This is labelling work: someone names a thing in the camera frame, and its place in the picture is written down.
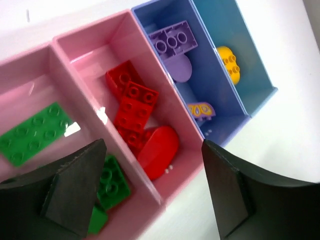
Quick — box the large pink bin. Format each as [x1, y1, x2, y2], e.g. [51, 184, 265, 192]
[0, 45, 161, 240]

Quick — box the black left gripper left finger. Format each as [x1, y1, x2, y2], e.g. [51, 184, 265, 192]
[0, 139, 107, 240]

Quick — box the green lego plate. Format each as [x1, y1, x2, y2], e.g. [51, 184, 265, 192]
[0, 102, 74, 167]

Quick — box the yellow rounded lego brick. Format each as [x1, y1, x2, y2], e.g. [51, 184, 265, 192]
[217, 46, 241, 85]

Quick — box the light blue bin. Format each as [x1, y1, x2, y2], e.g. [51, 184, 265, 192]
[194, 0, 277, 117]

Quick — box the green lego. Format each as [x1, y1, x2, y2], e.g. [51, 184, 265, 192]
[87, 203, 108, 235]

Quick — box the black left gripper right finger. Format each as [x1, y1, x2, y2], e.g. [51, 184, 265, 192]
[201, 139, 320, 240]

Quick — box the purple rectangular lego brick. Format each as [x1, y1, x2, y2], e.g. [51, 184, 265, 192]
[148, 20, 198, 59]

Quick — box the red rounded lego brick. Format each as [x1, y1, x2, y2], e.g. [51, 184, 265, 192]
[135, 125, 180, 181]

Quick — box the small green lego brick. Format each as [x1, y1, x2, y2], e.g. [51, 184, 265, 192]
[97, 155, 131, 210]

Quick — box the dark blue bin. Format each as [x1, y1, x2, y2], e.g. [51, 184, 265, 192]
[132, 0, 249, 146]

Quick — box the purple flower lego brick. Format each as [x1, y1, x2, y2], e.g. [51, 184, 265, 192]
[165, 54, 192, 83]

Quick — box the purple printed lego slope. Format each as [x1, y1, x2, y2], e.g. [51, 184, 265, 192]
[187, 102, 216, 122]

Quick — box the red lego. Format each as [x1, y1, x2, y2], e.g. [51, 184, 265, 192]
[114, 81, 159, 151]
[105, 60, 145, 101]

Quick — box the small pink bin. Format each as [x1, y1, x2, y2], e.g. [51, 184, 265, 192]
[54, 10, 202, 197]

